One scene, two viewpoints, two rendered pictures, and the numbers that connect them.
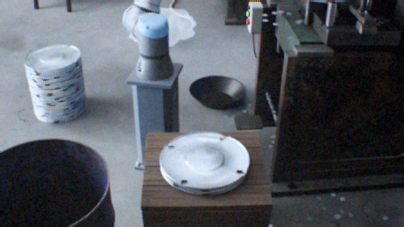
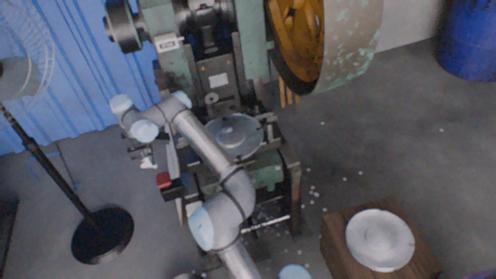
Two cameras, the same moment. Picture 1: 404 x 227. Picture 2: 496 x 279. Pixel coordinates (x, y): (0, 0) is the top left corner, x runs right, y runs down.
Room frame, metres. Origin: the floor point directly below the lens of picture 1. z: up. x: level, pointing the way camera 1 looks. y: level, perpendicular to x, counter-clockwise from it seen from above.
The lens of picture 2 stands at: (1.77, 0.71, 1.93)
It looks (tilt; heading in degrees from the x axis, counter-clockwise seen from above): 46 degrees down; 265
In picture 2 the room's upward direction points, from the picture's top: 9 degrees counter-clockwise
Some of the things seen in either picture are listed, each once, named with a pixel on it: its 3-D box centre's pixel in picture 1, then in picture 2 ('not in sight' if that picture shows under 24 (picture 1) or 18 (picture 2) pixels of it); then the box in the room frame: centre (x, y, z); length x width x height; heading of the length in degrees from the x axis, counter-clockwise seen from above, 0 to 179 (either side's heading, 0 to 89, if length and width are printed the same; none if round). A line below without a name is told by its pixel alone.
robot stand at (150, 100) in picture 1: (157, 118); not in sight; (1.64, 0.21, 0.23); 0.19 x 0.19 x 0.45; 80
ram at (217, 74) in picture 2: not in sight; (217, 79); (1.75, -0.51, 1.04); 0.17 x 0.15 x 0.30; 95
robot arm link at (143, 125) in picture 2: not in sight; (144, 123); (2.01, -0.21, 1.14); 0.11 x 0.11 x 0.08; 30
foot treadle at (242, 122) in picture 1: (298, 123); (247, 215); (1.74, -0.42, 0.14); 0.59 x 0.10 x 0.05; 95
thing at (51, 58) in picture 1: (52, 57); not in sight; (2.04, 0.79, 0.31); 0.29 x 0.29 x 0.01
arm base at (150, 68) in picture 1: (154, 60); not in sight; (1.64, 0.21, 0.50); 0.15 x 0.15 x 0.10
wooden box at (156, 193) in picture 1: (204, 203); (373, 257); (1.19, 0.00, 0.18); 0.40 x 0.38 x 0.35; 93
